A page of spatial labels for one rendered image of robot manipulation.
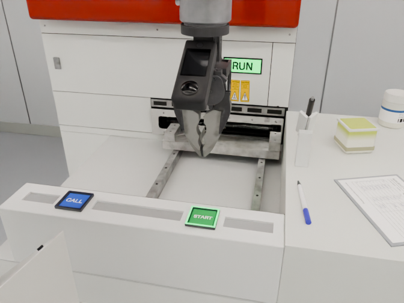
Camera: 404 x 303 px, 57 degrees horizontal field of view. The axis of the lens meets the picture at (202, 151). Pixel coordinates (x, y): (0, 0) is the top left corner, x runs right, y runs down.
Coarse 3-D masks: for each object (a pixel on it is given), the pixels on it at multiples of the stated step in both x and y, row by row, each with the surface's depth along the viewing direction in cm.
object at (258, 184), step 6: (258, 162) 110; (264, 162) 110; (258, 168) 107; (264, 168) 107; (258, 174) 104; (258, 180) 101; (258, 186) 98; (258, 192) 96; (258, 198) 94; (252, 204) 91; (258, 204) 91; (258, 210) 89
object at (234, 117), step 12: (156, 108) 124; (168, 108) 124; (156, 120) 126; (228, 120) 120; (240, 120) 119; (252, 120) 118; (264, 120) 118; (276, 120) 117; (156, 132) 128; (228, 132) 124
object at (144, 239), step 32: (32, 192) 77; (64, 192) 76; (96, 192) 76; (32, 224) 72; (64, 224) 70; (96, 224) 69; (128, 224) 67; (160, 224) 67; (224, 224) 68; (256, 224) 68; (96, 256) 73; (128, 256) 71; (160, 256) 69; (192, 256) 67; (224, 256) 66; (256, 256) 64; (192, 288) 71; (224, 288) 69; (256, 288) 68
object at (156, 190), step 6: (174, 150) 117; (180, 150) 119; (174, 156) 113; (168, 162) 110; (174, 162) 112; (162, 168) 107; (168, 168) 107; (162, 174) 104; (168, 174) 107; (156, 180) 101; (162, 180) 101; (156, 186) 98; (162, 186) 102; (150, 192) 96; (156, 192) 97
